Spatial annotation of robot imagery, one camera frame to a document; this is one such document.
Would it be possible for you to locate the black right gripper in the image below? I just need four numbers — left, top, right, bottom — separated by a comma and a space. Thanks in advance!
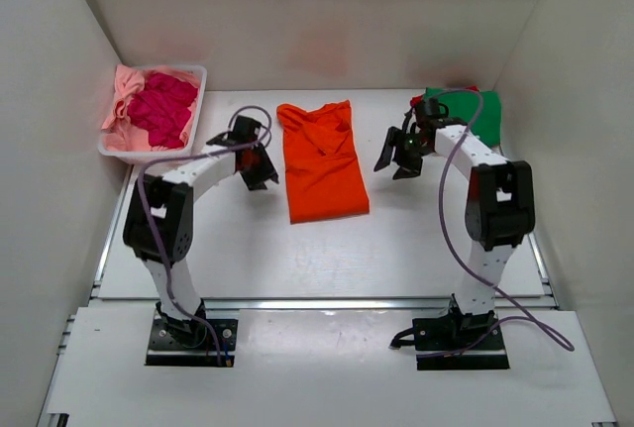
374, 129, 431, 180

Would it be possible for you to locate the orange t-shirt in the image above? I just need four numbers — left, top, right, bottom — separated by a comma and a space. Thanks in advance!
276, 100, 370, 224

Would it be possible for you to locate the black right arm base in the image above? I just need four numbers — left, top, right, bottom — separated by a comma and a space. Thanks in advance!
389, 299, 510, 372

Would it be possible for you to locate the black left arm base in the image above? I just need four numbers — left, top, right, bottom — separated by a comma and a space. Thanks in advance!
145, 302, 239, 369

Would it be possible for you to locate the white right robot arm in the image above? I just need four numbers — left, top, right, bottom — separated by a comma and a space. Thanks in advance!
373, 96, 535, 349

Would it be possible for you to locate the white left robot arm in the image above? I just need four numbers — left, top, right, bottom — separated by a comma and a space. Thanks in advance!
123, 112, 279, 346

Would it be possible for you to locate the folded red t-shirt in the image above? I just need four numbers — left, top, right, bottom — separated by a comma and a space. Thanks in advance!
410, 86, 479, 114

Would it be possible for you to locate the folded green t-shirt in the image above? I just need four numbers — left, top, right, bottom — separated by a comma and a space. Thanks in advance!
425, 87, 502, 148

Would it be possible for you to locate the white plastic basket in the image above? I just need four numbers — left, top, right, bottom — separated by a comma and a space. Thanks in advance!
97, 63, 208, 166

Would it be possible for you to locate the magenta t-shirt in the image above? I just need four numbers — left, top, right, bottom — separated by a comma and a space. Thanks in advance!
127, 71, 199, 150

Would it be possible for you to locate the light pink t-shirt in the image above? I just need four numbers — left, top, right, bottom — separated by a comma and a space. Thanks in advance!
100, 63, 204, 154

